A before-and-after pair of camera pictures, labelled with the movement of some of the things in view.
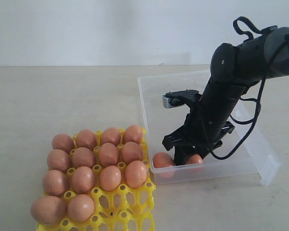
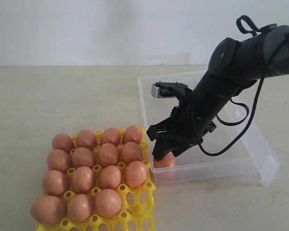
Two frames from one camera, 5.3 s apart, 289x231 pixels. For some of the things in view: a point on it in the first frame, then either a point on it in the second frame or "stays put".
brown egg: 162,159 stays put
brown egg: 110,178 stays put
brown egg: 111,134 stays put
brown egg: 195,159 -> 108,203
